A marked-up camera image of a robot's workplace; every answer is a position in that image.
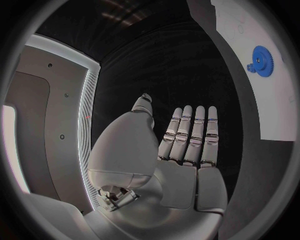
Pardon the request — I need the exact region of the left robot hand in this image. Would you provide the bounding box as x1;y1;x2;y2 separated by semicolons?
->
82;93;230;240

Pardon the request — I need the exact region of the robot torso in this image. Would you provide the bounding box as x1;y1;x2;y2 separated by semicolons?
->
1;33;102;216

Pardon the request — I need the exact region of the white task board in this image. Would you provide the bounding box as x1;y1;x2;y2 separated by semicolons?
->
210;0;298;142

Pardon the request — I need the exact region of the large blue gear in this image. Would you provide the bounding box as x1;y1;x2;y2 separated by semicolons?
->
251;45;275;78

